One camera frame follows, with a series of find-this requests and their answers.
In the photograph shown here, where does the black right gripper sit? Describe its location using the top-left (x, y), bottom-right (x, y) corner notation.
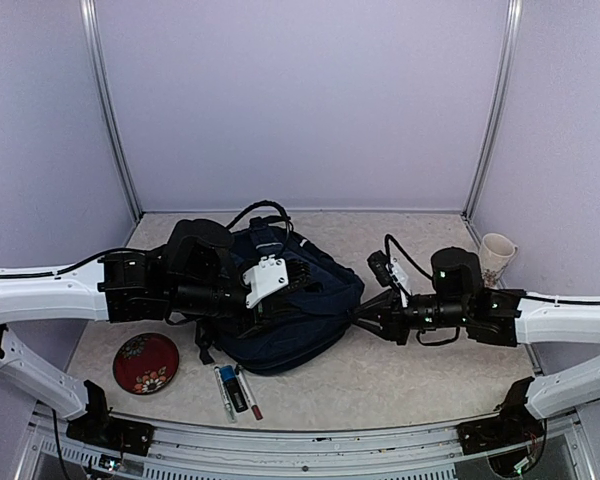
top-left (349, 287), bottom-right (470, 347)

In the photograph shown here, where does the navy blue student backpack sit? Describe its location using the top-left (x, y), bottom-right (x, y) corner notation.
top-left (194, 216), bottom-right (364, 376)

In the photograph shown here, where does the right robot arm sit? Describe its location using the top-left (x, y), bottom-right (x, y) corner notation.
top-left (354, 247), bottom-right (600, 444)

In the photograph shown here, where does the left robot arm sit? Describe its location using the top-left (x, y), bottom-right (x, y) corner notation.
top-left (0, 219), bottom-right (291, 445)

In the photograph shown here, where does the black blue highlighter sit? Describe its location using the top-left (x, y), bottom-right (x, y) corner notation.
top-left (219, 365), bottom-right (248, 413)

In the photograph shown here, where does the red white marker pen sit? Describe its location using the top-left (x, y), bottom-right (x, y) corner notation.
top-left (235, 365), bottom-right (263, 421)

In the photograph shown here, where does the red floral plate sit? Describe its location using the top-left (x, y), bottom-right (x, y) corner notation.
top-left (112, 333), bottom-right (180, 396)

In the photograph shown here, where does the floral ceramic mug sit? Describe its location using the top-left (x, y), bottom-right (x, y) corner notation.
top-left (478, 233), bottom-right (519, 288)

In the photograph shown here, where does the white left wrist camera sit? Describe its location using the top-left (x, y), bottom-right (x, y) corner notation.
top-left (241, 255), bottom-right (311, 309)

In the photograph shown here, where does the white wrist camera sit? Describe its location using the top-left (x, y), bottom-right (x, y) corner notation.
top-left (241, 255), bottom-right (311, 309)
top-left (367, 251), bottom-right (411, 307)

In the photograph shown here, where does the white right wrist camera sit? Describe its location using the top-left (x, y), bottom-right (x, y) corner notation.
top-left (367, 251), bottom-right (411, 307)

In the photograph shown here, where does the aluminium front rail frame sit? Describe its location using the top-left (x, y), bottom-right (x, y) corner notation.
top-left (10, 404), bottom-right (600, 479)

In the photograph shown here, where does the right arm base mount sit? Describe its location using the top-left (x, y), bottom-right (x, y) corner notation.
top-left (456, 377), bottom-right (546, 455)

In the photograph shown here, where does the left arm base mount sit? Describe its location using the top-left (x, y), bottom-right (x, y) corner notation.
top-left (66, 380), bottom-right (155, 457)

